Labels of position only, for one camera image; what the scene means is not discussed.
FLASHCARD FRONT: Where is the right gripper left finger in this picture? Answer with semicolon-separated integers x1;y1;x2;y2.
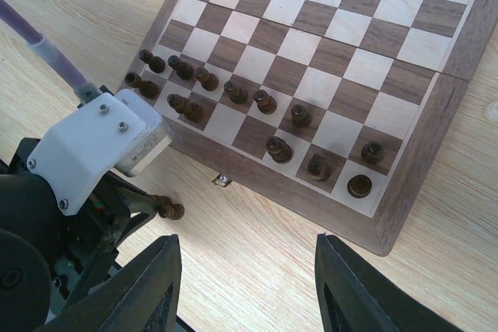
42;234;182;331

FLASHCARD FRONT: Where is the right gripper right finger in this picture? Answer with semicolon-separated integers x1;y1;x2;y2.
314;234;460;331

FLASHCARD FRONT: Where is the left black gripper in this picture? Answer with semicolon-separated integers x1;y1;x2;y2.
50;172;156;309

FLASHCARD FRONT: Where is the dark chess piece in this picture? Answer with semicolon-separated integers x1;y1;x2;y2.
347;174;373;198
265;136;293;164
290;104;313;128
253;89;277;114
223;80;247;105
307;153;332;182
361;141;384;165

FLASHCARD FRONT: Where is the metal board clasp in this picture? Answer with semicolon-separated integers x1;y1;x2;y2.
212;174;232;187

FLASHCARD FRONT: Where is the wooden chess board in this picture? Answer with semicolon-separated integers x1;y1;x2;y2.
130;0;497;256

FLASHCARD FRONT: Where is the lying dark queen piece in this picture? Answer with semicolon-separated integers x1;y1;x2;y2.
149;195;184;220

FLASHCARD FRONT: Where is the white pawn piece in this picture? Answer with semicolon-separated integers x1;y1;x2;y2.
484;101;498;123

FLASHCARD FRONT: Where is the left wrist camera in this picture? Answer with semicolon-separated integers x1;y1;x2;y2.
26;89;174;216

